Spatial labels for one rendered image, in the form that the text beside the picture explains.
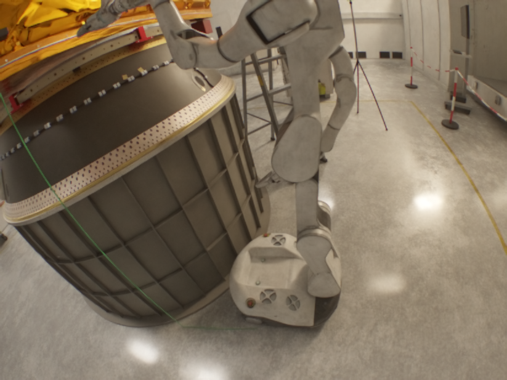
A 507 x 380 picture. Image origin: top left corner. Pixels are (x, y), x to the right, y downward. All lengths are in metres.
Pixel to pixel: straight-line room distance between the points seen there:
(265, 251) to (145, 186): 0.82
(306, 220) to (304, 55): 0.62
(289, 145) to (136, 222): 0.87
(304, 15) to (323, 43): 0.21
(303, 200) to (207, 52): 0.61
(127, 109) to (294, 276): 1.27
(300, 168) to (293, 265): 0.84
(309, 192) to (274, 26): 0.60
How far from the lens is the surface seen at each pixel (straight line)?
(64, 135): 1.25
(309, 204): 0.91
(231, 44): 0.54
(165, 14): 0.73
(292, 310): 1.35
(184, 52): 0.65
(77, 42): 1.24
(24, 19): 1.12
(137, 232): 1.32
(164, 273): 1.56
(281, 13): 0.46
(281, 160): 0.75
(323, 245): 1.02
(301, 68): 0.68
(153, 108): 1.23
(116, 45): 1.33
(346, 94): 0.96
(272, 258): 1.52
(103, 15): 0.94
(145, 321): 2.00
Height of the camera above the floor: 1.54
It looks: 37 degrees down
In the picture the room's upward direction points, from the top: 16 degrees counter-clockwise
